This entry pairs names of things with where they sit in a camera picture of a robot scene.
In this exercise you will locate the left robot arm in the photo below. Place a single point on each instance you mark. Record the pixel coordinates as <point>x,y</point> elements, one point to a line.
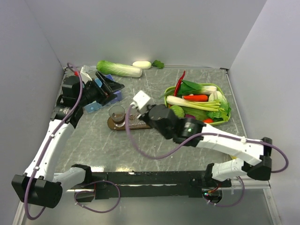
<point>38,185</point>

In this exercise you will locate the small red pepper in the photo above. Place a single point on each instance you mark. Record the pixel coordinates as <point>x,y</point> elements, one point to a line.
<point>208,120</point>

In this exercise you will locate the frosted clear glass cup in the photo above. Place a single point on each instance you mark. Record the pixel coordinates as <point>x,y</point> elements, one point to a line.
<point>117,114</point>

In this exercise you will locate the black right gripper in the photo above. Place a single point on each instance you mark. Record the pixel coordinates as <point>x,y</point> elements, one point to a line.
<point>145,116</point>

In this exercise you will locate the aluminium frame rail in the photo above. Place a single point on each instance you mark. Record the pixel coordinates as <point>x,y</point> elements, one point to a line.
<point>239,181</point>

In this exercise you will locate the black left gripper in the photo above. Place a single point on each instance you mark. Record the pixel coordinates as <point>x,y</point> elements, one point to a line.
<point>108,88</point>

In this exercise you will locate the napa cabbage on table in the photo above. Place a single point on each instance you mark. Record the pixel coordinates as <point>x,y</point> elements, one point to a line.
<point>107,67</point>

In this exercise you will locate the round green cabbage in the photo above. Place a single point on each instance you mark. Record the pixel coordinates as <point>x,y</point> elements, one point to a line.
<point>178,111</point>

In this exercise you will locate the green scallion leaf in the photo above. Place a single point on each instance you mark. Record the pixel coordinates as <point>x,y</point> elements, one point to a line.
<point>171,92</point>

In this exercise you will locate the napa cabbage in basket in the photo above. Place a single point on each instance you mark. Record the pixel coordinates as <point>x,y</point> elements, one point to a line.
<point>220,99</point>

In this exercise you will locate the orange carrot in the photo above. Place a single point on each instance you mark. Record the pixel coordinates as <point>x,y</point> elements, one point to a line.
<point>196,98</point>

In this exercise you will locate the clear textured plastic holder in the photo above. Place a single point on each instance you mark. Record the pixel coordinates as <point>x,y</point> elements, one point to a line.
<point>135,123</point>

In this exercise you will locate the teal drawer box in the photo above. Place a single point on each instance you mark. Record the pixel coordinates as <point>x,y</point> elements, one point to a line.
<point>92,107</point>

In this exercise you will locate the green plastic vegetable basket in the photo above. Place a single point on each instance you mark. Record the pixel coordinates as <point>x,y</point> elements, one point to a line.
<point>199,114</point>

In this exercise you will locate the white daikon radish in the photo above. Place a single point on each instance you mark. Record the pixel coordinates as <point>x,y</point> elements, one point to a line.
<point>147,64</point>

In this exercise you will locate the purple onion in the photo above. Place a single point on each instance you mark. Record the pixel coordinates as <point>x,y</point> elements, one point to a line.
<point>189,116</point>

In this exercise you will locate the white celery stalk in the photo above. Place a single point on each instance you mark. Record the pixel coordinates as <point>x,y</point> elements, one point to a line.
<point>215,108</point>

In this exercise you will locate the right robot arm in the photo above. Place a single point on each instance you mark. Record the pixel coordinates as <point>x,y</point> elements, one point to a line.
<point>252,157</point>

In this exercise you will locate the bok choy in basket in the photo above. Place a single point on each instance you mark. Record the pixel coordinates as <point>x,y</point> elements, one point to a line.
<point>187,88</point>

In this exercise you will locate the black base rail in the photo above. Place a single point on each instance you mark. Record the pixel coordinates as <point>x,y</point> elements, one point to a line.
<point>151,184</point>

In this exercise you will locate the purple drawer box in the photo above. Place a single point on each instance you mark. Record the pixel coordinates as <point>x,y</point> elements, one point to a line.
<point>116,93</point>

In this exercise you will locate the red chili pepper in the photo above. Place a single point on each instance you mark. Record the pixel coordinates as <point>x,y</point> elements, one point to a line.
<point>179,84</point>

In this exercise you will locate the brown wooden tray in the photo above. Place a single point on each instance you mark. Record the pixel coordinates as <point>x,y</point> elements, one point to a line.
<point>114,128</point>

